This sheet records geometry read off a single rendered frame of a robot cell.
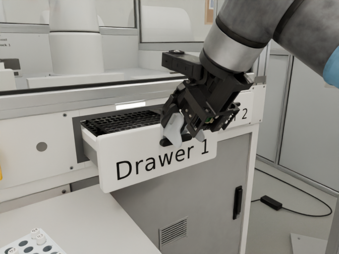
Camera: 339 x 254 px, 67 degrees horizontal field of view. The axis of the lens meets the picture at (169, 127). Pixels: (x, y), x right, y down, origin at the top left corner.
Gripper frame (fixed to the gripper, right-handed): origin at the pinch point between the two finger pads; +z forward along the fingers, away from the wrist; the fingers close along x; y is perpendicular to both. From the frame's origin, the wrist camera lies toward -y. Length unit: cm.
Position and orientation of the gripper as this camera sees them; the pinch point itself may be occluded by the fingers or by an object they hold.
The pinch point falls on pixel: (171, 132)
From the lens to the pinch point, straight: 51.9
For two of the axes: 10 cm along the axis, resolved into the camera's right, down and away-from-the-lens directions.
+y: 4.6, 7.6, -4.6
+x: 8.2, -1.7, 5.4
